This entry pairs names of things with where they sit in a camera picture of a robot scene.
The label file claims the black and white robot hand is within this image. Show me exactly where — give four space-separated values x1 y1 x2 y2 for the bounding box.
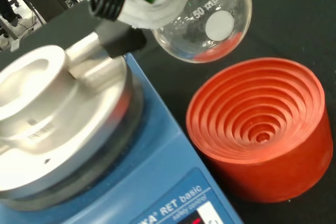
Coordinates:
88 0 188 30

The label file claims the black cabinet box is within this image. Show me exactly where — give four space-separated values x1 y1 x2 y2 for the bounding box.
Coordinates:
24 0 71 23

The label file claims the black bench cloth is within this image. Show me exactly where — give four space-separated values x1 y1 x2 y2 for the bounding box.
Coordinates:
0 0 336 224

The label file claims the blue-base heater with steel plate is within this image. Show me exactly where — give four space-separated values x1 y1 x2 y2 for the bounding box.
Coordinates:
0 20 244 224

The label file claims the red ribbed flask stand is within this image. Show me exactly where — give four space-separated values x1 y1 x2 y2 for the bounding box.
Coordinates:
185 57 334 204

